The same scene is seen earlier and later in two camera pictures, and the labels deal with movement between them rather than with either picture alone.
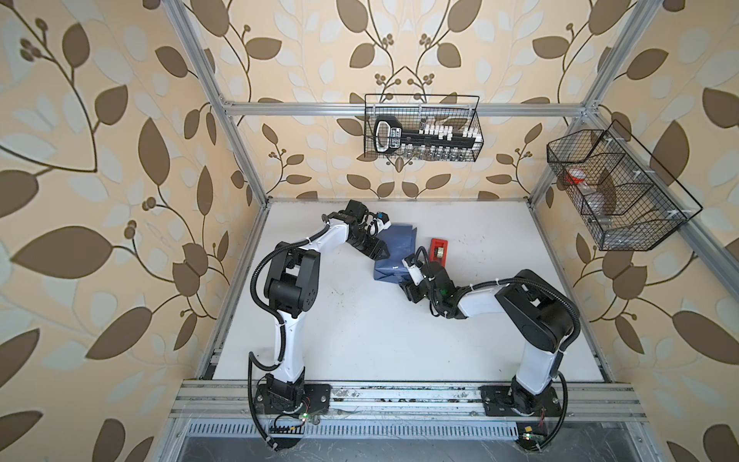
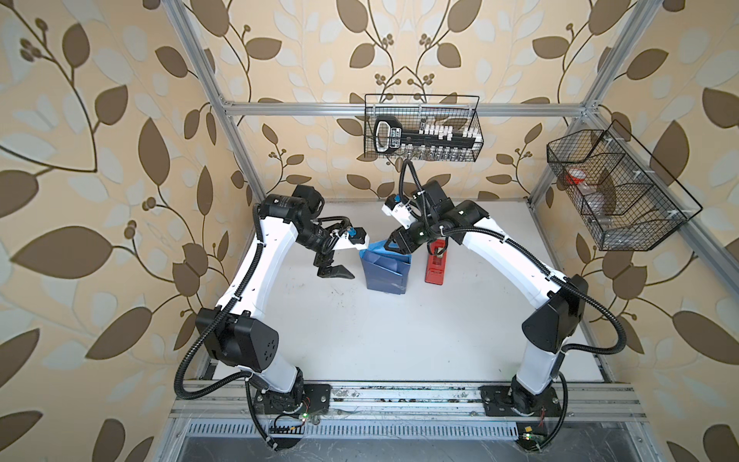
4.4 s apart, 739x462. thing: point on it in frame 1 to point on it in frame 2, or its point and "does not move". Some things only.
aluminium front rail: [235, 399] does not move
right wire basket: [624, 199] does not move
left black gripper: [376, 248] to [324, 260]
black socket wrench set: [427, 141] does not move
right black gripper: [410, 291] to [402, 246]
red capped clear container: [576, 176] does not move
